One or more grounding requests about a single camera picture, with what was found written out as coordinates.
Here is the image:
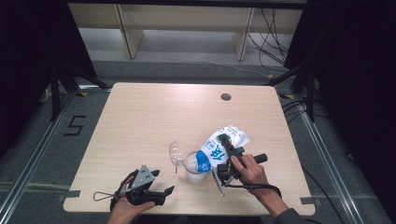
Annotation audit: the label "black gripper strap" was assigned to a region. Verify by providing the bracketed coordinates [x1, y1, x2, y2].
[92, 172, 134, 214]
[228, 183, 283, 200]

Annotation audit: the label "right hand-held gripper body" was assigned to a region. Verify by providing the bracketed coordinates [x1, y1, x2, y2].
[212, 146, 269, 198]

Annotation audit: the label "white blue milk pouch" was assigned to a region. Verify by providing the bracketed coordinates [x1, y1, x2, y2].
[195, 124, 251, 174]

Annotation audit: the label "metal floor rail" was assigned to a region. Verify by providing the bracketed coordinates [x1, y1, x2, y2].
[300, 102, 365, 224]
[0, 90, 78, 216]

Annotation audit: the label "black left gripper strap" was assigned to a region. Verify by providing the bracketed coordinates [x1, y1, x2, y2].
[92, 172, 134, 214]

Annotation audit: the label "black floor cable bundle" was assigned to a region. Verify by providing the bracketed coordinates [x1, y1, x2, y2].
[281, 99, 328, 122]

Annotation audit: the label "person's left hand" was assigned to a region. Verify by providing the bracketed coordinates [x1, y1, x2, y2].
[106, 179, 157, 224]

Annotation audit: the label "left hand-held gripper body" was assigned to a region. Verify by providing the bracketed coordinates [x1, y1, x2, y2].
[120, 164, 166, 207]

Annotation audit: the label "pale wooden shelf unit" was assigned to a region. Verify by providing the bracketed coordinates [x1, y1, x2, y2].
[66, 3, 304, 62]

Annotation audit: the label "black metal stand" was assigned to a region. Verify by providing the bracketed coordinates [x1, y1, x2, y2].
[49, 62, 110, 122]
[264, 63, 317, 122]

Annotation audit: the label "black right gripper strap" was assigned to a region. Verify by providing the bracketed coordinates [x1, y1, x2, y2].
[228, 183, 283, 200]

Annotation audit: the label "person's right hand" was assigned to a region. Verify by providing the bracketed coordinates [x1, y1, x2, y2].
[230, 154, 280, 203]

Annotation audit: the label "clear pitcher with tan handle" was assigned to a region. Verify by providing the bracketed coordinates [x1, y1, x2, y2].
[168, 140, 210, 185]

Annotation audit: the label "black hanging cables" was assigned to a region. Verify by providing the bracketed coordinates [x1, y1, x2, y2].
[247, 7, 290, 66]

